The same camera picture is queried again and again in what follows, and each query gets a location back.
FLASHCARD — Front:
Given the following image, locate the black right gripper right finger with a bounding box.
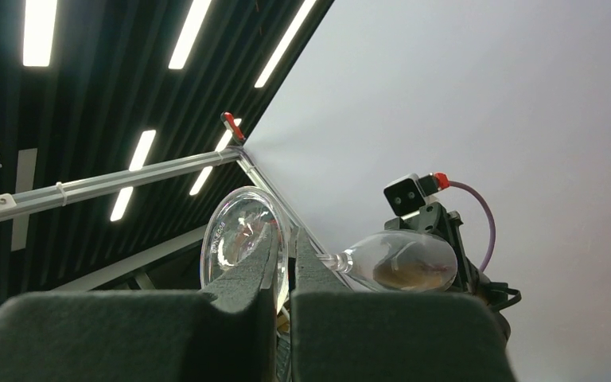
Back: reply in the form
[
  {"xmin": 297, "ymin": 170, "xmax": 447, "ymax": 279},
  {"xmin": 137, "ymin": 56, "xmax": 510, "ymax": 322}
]
[{"xmin": 290, "ymin": 229, "xmax": 516, "ymax": 381}]

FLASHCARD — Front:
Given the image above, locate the red clamp on frame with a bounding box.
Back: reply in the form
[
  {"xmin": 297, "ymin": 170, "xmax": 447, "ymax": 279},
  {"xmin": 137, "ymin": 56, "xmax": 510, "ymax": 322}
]
[{"xmin": 220, "ymin": 111, "xmax": 246, "ymax": 146}]

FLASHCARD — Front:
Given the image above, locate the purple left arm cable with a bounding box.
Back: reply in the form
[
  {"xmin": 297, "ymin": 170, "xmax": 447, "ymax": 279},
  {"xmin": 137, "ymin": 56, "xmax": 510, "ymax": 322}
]
[{"xmin": 434, "ymin": 172, "xmax": 497, "ymax": 274}]

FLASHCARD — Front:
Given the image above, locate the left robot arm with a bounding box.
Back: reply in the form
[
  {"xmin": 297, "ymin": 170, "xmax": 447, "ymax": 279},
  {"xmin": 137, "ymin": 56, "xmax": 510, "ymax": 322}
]
[{"xmin": 384, "ymin": 202, "xmax": 522, "ymax": 341}]

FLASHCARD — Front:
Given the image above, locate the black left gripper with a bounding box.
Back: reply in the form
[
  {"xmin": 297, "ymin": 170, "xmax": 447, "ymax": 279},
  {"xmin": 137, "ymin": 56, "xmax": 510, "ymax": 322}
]
[{"xmin": 384, "ymin": 201, "xmax": 480, "ymax": 293}]

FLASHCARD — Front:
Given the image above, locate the wine glass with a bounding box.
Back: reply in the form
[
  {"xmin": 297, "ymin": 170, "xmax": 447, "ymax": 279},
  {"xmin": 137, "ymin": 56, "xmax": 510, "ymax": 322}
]
[{"xmin": 200, "ymin": 185, "xmax": 459, "ymax": 318}]

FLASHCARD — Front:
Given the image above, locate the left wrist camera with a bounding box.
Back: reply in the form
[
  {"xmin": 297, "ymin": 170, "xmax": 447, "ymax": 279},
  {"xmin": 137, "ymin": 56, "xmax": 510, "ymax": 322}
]
[{"xmin": 383, "ymin": 173, "xmax": 440, "ymax": 217}]

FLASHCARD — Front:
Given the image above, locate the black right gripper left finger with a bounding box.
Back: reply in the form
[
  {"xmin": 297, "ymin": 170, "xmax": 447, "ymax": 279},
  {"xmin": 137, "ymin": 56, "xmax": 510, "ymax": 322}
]
[{"xmin": 0, "ymin": 228, "xmax": 278, "ymax": 381}]

